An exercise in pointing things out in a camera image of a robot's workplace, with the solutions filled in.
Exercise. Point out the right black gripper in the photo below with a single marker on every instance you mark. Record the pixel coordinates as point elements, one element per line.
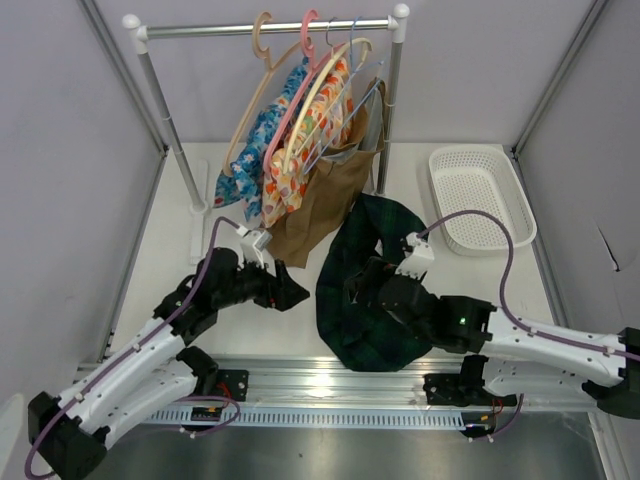
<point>375,272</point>

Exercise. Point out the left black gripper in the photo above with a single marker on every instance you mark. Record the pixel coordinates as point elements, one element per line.
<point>280,292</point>

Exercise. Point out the dark green plaid skirt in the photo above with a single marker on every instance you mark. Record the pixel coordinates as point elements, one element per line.
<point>366,338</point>

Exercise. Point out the cream hanger with metal hook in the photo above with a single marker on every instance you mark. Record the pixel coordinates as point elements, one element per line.
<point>325,118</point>

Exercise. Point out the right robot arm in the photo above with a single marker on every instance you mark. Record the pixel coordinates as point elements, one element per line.
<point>607,364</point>

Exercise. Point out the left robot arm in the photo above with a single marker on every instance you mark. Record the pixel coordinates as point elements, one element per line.
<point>73,430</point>

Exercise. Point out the brown skirt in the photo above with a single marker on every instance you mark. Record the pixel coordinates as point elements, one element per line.
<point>336,180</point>

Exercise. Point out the beige plastic hanger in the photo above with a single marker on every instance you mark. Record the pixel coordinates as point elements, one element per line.
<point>250,107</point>

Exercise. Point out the pink plastic hanger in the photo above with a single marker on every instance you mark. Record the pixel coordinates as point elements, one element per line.
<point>313,68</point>

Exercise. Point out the blue floral garment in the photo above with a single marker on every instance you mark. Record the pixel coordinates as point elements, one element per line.
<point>245,183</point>

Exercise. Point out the white plastic basket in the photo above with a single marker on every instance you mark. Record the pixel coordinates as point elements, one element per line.
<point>479,177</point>

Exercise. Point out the orange floral garment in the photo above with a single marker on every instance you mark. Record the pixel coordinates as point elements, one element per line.
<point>283,193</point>

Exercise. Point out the white clothes rack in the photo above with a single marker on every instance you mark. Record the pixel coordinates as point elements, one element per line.
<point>197,184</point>

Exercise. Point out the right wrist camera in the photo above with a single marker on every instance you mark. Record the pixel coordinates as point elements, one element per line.
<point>419,257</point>

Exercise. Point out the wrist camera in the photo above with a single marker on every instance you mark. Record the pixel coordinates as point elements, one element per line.
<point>419,257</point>
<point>253,243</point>

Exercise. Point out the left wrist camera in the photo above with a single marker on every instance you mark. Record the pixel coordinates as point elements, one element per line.
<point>253,243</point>

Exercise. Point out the white slotted cable duct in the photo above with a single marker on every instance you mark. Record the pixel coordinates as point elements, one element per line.
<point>313,418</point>

